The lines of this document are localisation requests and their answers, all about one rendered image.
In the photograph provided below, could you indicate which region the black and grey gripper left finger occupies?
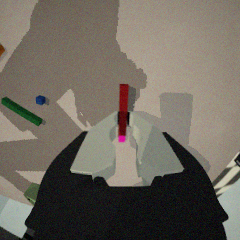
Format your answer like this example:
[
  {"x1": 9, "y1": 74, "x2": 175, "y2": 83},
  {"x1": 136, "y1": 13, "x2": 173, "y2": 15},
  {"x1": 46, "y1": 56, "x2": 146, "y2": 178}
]
[{"x1": 25, "y1": 111, "x2": 119, "y2": 231}]

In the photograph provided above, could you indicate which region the red rod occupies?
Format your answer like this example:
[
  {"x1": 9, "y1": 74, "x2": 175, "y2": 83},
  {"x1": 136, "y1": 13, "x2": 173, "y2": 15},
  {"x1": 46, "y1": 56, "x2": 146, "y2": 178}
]
[{"x1": 119, "y1": 84, "x2": 129, "y2": 136}]

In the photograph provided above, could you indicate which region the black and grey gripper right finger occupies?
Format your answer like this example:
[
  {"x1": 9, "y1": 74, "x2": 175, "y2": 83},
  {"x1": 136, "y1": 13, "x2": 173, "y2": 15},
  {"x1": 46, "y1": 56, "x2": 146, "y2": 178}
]
[{"x1": 127, "y1": 111, "x2": 229, "y2": 223}]

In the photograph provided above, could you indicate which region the green rod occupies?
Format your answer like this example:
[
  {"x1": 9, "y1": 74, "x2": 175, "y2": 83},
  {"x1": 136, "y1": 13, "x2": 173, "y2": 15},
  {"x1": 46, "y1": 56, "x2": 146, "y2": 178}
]
[{"x1": 1, "y1": 97, "x2": 43, "y2": 126}]

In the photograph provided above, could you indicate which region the magenta rod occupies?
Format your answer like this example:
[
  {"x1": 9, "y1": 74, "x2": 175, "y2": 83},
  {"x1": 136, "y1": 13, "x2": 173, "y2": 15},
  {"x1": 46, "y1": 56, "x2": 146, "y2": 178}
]
[{"x1": 119, "y1": 136, "x2": 125, "y2": 142}]

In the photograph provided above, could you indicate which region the orange rod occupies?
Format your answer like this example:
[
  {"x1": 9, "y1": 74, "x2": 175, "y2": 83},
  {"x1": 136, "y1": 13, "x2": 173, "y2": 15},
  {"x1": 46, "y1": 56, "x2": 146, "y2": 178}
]
[{"x1": 0, "y1": 45, "x2": 5, "y2": 56}]

